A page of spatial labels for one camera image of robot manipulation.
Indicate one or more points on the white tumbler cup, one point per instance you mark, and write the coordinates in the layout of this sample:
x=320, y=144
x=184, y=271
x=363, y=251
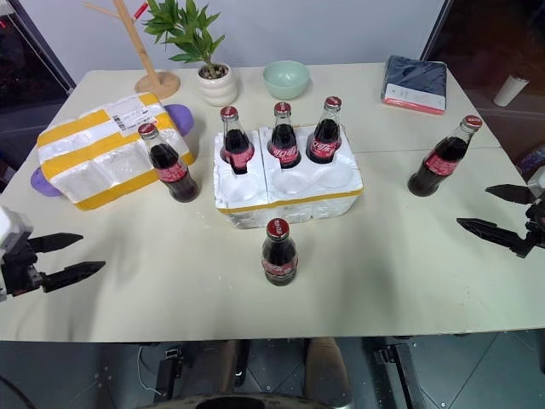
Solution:
x=508, y=91

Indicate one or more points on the brown rounded shape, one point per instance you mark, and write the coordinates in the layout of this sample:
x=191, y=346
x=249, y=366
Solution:
x=328, y=370

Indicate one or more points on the white ribbed plant pot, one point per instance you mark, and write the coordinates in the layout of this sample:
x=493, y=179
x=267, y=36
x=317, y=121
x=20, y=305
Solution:
x=217, y=87

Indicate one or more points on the black table leg frame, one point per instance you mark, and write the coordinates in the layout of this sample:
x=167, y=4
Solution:
x=168, y=372
x=400, y=370

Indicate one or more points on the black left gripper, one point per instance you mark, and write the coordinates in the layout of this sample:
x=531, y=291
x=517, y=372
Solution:
x=23, y=272

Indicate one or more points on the green leafy plant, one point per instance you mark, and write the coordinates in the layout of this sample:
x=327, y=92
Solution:
x=187, y=25

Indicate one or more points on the mint green bowl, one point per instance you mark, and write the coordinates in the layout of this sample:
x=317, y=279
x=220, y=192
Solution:
x=285, y=78

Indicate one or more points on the purple plastic tray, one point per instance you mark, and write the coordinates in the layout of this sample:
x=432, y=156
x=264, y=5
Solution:
x=181, y=117

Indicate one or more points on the wooden branch rack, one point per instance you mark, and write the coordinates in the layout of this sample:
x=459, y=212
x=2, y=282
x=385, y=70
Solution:
x=151, y=72

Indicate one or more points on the white foam package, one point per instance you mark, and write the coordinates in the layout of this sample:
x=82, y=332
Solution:
x=98, y=157

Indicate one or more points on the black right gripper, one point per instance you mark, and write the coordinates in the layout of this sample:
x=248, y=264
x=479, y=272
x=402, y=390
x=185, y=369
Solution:
x=537, y=226

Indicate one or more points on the glass cola bottle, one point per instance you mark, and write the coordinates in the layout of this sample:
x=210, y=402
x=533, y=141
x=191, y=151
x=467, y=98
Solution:
x=284, y=145
x=279, y=260
x=324, y=142
x=438, y=164
x=172, y=172
x=236, y=147

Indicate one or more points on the white foam bottle tray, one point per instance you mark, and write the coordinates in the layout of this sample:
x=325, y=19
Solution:
x=294, y=191

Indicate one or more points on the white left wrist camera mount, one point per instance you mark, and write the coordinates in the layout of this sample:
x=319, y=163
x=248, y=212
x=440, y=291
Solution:
x=13, y=228

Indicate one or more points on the purple patterned object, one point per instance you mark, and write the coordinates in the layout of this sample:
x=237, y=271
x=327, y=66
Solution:
x=532, y=159

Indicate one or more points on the navy folded cloth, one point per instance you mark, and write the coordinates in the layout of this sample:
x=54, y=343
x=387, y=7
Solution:
x=419, y=81

